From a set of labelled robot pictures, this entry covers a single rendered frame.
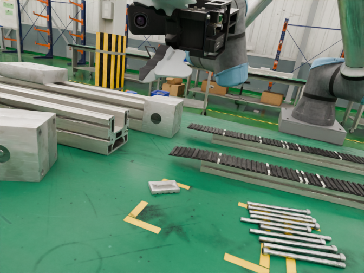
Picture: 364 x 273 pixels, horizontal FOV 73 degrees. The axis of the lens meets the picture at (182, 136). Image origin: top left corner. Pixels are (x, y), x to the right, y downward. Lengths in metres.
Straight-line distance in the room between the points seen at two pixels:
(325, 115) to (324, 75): 0.14
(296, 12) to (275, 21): 0.55
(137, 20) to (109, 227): 0.31
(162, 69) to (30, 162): 0.26
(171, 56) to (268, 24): 7.87
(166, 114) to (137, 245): 0.41
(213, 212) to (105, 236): 0.17
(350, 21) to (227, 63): 0.39
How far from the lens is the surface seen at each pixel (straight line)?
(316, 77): 1.01
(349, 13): 0.82
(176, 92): 5.71
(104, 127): 0.54
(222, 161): 0.50
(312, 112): 1.00
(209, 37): 0.37
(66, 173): 0.49
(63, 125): 0.59
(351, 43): 0.86
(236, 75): 0.56
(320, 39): 8.24
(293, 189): 0.54
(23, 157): 0.46
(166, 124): 0.68
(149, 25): 0.44
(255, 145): 0.69
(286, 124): 0.98
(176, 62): 0.35
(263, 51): 8.18
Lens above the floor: 1.01
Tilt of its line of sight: 19 degrees down
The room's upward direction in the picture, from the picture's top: 8 degrees clockwise
